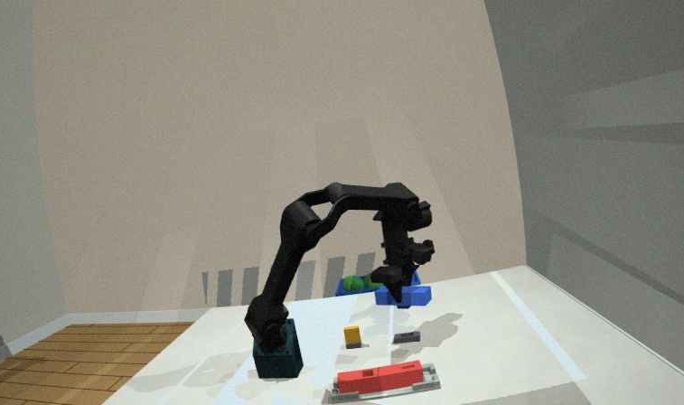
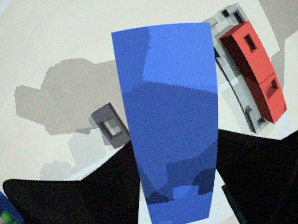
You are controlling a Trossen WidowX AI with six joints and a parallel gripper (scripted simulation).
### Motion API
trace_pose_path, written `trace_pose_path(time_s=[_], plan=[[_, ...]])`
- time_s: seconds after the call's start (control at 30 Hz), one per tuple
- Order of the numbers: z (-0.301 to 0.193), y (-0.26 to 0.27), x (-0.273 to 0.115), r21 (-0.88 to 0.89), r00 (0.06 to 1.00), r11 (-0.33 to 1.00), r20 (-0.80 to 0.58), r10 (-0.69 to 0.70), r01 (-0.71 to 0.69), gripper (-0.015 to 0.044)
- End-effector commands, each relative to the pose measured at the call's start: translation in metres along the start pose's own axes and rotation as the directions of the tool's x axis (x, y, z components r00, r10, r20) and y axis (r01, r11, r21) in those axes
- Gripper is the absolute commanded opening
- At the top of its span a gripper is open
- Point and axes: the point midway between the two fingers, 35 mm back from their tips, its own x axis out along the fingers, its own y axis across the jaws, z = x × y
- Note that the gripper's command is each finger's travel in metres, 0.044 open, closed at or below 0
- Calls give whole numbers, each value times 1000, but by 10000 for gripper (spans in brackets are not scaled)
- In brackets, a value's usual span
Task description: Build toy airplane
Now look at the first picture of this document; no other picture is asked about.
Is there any olive brown rectangular block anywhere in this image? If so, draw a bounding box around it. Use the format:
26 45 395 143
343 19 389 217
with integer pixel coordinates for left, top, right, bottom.
343 325 361 344

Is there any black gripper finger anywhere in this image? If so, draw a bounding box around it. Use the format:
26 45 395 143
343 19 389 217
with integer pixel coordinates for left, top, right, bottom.
401 265 419 287
384 276 406 303

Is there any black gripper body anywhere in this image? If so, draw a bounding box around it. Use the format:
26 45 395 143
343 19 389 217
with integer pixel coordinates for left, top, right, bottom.
370 235 415 284

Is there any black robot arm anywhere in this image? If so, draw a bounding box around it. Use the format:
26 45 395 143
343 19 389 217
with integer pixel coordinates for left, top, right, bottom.
244 182 435 352

